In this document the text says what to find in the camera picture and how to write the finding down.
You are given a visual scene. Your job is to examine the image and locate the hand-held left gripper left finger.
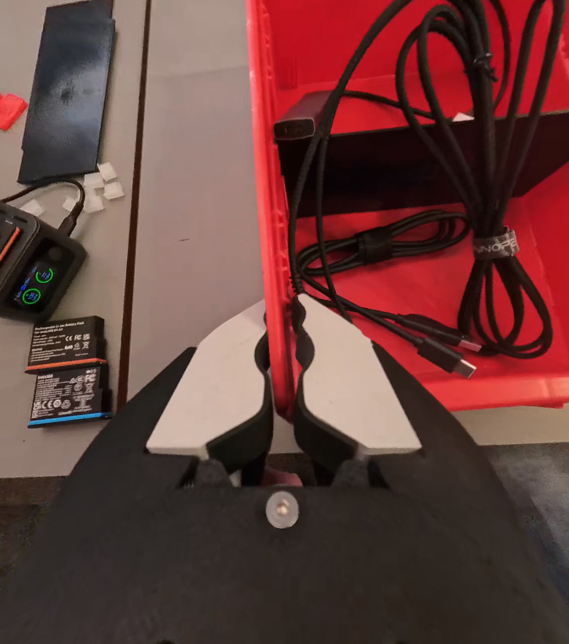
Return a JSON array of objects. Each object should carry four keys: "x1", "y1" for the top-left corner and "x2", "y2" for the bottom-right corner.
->
[{"x1": 146, "y1": 300, "x2": 275, "y2": 460}]

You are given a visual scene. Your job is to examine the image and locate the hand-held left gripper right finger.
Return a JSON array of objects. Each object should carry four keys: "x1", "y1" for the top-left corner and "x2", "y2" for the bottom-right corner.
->
[{"x1": 292, "y1": 294, "x2": 423, "y2": 461}]

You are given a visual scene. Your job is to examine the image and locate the thin black USB cable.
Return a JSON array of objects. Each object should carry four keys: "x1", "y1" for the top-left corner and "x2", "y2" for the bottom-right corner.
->
[{"x1": 296, "y1": 210, "x2": 482, "y2": 379}]

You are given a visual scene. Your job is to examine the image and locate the black braided cable bundle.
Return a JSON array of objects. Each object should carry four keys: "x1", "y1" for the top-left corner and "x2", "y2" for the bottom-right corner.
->
[{"x1": 287, "y1": 0, "x2": 569, "y2": 360}]

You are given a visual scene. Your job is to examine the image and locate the grey lettered USB hub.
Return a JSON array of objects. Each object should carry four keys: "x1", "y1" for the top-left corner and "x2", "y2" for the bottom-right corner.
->
[{"x1": 273, "y1": 92, "x2": 338, "y2": 143}]

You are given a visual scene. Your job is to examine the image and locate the black battery charger case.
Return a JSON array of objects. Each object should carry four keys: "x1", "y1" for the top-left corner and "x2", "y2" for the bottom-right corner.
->
[{"x1": 0, "y1": 183, "x2": 88, "y2": 323}]

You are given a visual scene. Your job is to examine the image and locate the cluster of white plastic clips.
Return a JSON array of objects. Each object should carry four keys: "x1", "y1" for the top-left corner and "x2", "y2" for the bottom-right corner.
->
[{"x1": 20, "y1": 162, "x2": 125, "y2": 214}]

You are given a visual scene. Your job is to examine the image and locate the thin black charger cable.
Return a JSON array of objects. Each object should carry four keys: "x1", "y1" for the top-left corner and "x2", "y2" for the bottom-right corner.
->
[{"x1": 0, "y1": 178, "x2": 86, "y2": 236}]

